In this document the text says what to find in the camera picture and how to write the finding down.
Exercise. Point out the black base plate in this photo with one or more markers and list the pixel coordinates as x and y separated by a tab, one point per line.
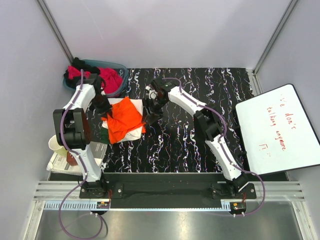
202	200

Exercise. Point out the clear blue plastic bin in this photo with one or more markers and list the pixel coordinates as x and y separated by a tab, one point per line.
119	68

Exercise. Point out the orange t-shirt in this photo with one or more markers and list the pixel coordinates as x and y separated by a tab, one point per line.
125	117

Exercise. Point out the stack of papers and books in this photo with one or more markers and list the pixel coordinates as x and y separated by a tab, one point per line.
59	164

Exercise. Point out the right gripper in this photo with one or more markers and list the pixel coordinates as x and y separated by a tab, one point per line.
156	115

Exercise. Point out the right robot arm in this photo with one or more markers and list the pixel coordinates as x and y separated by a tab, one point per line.
209	126

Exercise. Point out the dark green t-shirt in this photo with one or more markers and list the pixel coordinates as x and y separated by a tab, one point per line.
104	136

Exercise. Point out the whiteboard with red writing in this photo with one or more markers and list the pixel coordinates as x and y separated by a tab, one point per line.
276	132

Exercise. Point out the yellow-green mug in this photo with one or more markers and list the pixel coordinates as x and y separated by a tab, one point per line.
55	147

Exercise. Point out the black t-shirt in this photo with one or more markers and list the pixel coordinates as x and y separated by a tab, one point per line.
73	73

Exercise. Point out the dark red cube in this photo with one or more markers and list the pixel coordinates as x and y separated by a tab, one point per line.
71	160

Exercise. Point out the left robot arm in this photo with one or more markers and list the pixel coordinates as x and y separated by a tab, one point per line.
73	132

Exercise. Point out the magenta t-shirt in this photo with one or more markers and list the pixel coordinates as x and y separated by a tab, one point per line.
112	84

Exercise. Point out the white t-shirt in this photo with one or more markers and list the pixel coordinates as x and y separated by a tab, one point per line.
136	120

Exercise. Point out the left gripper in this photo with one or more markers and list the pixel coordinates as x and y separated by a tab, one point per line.
103	111

